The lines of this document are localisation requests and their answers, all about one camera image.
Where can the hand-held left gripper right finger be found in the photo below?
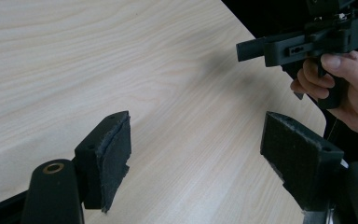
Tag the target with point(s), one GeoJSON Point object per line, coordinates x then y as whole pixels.
{"type": "Point", "coordinates": [298, 161]}

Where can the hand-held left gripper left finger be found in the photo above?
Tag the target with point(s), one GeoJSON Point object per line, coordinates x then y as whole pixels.
{"type": "Point", "coordinates": [105, 161]}

